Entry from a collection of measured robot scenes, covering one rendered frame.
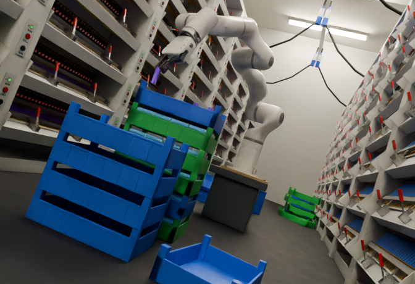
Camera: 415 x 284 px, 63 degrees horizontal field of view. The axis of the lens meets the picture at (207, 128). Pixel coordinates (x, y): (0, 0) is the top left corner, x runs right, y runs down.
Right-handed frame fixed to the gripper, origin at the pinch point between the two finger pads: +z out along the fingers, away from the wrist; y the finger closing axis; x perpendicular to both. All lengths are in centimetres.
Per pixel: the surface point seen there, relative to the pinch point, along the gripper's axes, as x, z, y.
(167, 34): -26, -51, 62
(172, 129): -11.5, 17.4, -13.3
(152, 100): -3.8, 13.0, -4.4
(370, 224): -79, -6, -65
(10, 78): 23, 36, 26
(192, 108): -9.5, 8.3, -16.9
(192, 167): -20.4, 23.6, -22.7
